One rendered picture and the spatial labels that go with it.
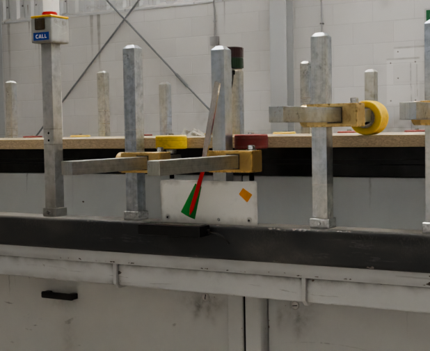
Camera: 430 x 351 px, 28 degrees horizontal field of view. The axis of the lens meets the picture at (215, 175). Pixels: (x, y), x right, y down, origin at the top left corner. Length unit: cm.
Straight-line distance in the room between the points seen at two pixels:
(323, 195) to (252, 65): 819
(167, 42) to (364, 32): 251
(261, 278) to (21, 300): 99
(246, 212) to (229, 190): 7
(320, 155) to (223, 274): 38
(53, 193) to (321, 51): 82
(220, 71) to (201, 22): 843
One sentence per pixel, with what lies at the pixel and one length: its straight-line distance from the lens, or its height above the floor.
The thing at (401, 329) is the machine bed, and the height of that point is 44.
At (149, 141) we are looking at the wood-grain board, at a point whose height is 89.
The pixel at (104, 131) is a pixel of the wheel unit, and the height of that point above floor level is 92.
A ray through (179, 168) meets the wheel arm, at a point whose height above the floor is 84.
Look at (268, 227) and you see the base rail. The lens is 195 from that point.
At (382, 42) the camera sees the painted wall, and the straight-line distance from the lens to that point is 947.
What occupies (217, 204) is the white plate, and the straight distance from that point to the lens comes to 202.
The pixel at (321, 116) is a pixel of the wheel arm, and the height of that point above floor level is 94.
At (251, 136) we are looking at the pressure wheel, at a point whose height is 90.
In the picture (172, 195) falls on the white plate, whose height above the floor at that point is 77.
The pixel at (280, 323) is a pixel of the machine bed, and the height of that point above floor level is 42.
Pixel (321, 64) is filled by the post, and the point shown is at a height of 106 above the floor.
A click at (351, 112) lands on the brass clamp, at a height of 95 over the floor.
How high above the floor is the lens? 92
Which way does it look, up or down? 3 degrees down
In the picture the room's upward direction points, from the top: 1 degrees counter-clockwise
